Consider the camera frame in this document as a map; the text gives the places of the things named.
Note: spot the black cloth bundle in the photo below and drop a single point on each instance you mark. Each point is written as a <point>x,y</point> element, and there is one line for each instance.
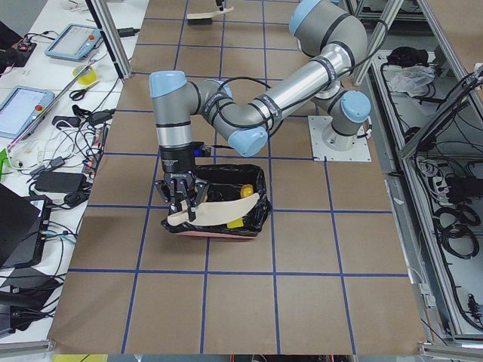
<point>408,57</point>

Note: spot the beige plastic dustpan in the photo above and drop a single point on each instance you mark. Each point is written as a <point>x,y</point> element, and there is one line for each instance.
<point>216,213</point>

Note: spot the black scissors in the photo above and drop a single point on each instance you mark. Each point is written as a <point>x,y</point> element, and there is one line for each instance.
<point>79,94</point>

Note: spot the blue teach pendant near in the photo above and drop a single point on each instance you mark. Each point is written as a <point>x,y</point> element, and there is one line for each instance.
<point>20,108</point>

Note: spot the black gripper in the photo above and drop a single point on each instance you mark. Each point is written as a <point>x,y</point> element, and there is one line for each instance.
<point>176,161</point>

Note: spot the white crumpled cloth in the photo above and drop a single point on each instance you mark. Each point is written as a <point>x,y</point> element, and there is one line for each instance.
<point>413,81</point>

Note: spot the black laptop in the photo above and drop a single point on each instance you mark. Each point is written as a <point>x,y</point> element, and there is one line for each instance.
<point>24,221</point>

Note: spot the yellow potato toy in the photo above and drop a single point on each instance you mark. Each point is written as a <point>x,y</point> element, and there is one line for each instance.
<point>246,190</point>

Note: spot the yellow tape roll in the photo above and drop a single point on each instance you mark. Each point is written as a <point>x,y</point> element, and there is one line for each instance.
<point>87,74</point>

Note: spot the white hand brush black bristles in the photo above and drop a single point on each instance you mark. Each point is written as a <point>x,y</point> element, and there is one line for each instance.
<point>206,18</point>

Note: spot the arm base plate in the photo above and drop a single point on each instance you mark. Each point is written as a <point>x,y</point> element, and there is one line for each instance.
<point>327,145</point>

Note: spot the blue teach pendant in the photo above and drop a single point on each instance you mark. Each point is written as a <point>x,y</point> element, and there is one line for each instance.
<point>20,108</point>
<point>74,43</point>

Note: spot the black trash bag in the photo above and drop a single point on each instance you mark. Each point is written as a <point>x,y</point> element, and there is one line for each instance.
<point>226,181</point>

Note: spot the yellow green sponge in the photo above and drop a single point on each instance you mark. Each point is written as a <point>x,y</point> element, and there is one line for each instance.
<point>237,223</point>

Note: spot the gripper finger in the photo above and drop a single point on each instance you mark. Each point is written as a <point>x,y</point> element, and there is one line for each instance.
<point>220,5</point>

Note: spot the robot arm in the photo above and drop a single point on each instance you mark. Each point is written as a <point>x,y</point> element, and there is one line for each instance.
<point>335,43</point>

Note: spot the aluminium frame post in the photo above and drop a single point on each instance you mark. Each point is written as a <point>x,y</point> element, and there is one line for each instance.
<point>103,19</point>

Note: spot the black power adapter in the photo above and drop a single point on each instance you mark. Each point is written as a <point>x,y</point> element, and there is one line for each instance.
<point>60,182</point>

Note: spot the blue teach pendant far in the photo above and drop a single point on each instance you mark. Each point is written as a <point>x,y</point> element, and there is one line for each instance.
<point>74,43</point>

